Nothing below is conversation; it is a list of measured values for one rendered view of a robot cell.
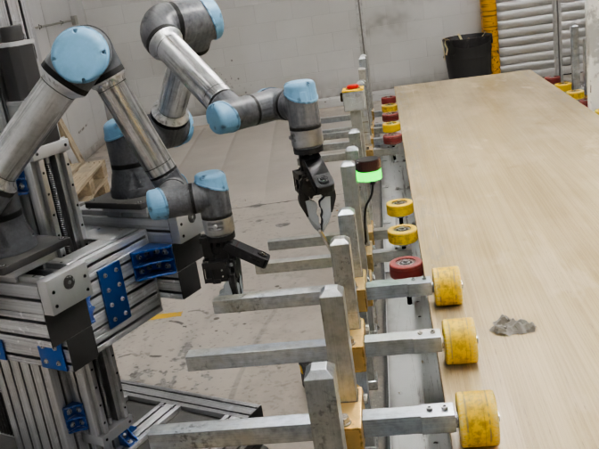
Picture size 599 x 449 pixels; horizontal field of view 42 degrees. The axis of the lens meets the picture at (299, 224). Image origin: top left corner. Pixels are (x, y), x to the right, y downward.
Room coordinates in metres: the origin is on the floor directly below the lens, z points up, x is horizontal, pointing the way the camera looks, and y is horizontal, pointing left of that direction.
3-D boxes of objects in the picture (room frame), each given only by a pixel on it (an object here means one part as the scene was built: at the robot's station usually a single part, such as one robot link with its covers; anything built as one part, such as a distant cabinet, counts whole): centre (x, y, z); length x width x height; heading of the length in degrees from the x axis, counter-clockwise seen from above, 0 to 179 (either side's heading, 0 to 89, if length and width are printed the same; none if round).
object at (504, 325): (1.33, -0.37, 0.91); 0.09 x 0.07 x 0.02; 52
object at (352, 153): (2.05, -0.17, 0.90); 0.03 x 0.03 x 0.48; 82
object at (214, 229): (1.80, 0.19, 1.05); 0.08 x 0.08 x 0.05
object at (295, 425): (1.03, 0.03, 0.95); 0.50 x 0.04 x 0.04; 82
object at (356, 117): (2.56, -0.24, 0.93); 0.05 x 0.04 x 0.45; 172
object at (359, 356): (1.28, -0.06, 0.95); 0.13 x 0.06 x 0.05; 172
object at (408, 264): (1.75, -0.24, 0.85); 0.08 x 0.08 x 0.11
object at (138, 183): (2.31, 0.48, 1.09); 0.15 x 0.15 x 0.10
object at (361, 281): (1.53, -0.10, 0.95); 0.13 x 0.06 x 0.05; 172
